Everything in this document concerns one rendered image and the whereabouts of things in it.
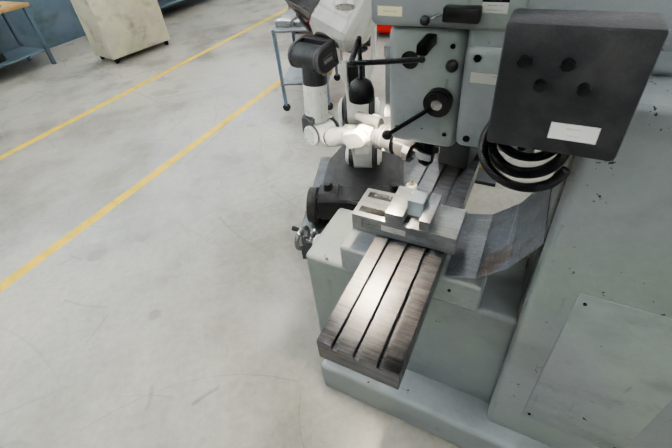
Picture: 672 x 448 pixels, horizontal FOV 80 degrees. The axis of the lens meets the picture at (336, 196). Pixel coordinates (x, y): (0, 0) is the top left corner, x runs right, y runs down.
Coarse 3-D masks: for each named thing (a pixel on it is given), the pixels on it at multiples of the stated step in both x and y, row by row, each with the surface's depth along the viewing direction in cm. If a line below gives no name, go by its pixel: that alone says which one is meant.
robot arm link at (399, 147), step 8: (384, 128) 127; (392, 136) 125; (384, 144) 127; (392, 144) 126; (400, 144) 123; (408, 144) 121; (416, 144) 123; (392, 152) 129; (400, 152) 124; (408, 152) 121; (408, 160) 123
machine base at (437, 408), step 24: (336, 384) 185; (360, 384) 173; (384, 384) 171; (408, 384) 170; (432, 384) 169; (384, 408) 177; (408, 408) 166; (432, 408) 162; (456, 408) 161; (480, 408) 160; (432, 432) 170; (456, 432) 160; (480, 432) 154; (504, 432) 153
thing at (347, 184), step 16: (336, 160) 242; (384, 160) 238; (400, 160) 236; (336, 176) 229; (352, 176) 228; (368, 176) 226; (384, 176) 225; (400, 176) 224; (320, 192) 212; (336, 192) 211; (352, 192) 213; (320, 208) 213; (336, 208) 212; (352, 208) 210
